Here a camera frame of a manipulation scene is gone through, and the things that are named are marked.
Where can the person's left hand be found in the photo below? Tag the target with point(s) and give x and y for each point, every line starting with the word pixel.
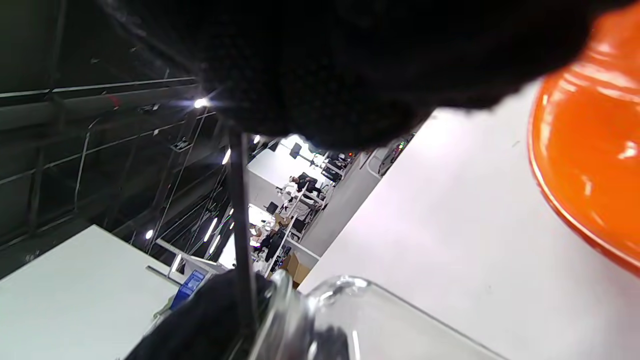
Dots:
pixel 200 325

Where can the person's right hand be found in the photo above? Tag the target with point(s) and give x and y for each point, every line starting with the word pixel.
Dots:
pixel 350 60

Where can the black measuring scoop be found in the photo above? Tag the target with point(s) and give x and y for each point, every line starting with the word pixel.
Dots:
pixel 241 225

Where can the clear glass jar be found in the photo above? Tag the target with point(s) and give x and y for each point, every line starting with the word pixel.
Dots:
pixel 390 325

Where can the orange plastic bowl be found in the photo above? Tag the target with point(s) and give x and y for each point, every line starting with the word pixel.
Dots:
pixel 600 150

